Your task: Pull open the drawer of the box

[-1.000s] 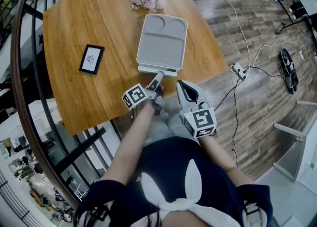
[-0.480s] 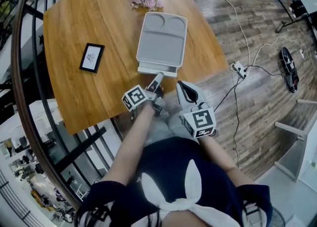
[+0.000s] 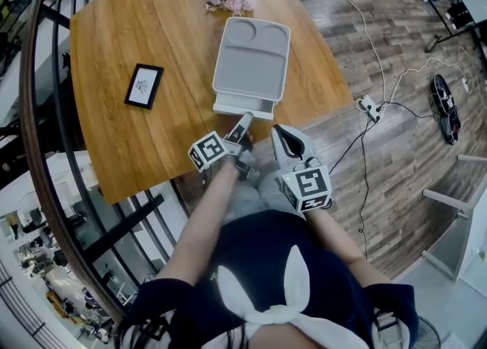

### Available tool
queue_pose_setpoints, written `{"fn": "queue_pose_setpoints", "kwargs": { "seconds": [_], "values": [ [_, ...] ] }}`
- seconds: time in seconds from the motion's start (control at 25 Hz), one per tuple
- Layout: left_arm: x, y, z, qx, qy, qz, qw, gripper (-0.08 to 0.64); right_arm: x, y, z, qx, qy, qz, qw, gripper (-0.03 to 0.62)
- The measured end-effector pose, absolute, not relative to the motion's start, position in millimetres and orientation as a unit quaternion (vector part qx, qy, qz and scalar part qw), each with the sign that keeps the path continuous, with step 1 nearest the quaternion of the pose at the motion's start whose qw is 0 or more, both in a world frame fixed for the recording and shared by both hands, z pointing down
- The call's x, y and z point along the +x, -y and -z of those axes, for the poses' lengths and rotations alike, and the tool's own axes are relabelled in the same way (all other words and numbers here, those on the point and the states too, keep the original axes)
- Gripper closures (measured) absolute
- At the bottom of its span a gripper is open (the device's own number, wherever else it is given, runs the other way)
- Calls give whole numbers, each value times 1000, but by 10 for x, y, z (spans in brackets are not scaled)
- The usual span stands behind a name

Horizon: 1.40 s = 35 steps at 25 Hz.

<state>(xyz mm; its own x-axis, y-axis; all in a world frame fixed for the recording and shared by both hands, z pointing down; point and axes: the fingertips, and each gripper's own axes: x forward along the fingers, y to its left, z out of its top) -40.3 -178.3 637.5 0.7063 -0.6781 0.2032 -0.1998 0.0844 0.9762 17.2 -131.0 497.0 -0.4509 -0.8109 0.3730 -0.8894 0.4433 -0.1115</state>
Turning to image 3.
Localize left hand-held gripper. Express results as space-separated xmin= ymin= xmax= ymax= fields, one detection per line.
xmin=188 ymin=111 xmax=263 ymax=184

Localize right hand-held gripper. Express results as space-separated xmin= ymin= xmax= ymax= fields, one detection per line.
xmin=270 ymin=124 xmax=334 ymax=214

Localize white drawer of box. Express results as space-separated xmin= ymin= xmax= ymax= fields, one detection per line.
xmin=212 ymin=90 xmax=275 ymax=121

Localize grey white box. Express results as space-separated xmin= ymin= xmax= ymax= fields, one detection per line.
xmin=212 ymin=16 xmax=292 ymax=104

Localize person's left forearm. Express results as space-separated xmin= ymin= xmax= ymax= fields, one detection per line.
xmin=154 ymin=157 xmax=244 ymax=288

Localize person's right forearm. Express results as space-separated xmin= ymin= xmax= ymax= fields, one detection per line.
xmin=303 ymin=206 xmax=395 ymax=290

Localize person's grey trousers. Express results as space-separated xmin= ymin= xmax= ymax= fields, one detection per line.
xmin=224 ymin=170 xmax=305 ymax=224

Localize white power strip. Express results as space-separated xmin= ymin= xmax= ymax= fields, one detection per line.
xmin=356 ymin=95 xmax=384 ymax=123

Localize person's navy shirt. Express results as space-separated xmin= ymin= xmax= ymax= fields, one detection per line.
xmin=120 ymin=208 xmax=420 ymax=349

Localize black metal railing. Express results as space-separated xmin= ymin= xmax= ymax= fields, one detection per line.
xmin=0 ymin=0 xmax=191 ymax=349

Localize black device on floor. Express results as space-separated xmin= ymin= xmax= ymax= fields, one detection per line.
xmin=431 ymin=73 xmax=463 ymax=146

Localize white stool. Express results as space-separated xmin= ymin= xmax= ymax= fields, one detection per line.
xmin=421 ymin=153 xmax=487 ymax=284

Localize curved wooden handrail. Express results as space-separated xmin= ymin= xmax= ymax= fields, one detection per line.
xmin=18 ymin=0 xmax=127 ymax=324

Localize black standing fan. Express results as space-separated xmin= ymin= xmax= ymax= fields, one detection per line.
xmin=416 ymin=315 xmax=443 ymax=349

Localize black cable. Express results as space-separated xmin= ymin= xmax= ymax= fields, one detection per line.
xmin=329 ymin=100 xmax=442 ymax=263

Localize black picture frame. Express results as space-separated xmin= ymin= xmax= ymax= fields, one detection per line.
xmin=124 ymin=62 xmax=165 ymax=110

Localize long white cable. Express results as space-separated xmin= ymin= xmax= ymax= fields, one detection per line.
xmin=304 ymin=0 xmax=387 ymax=102

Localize white cable with plug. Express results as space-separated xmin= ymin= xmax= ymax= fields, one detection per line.
xmin=384 ymin=46 xmax=475 ymax=107

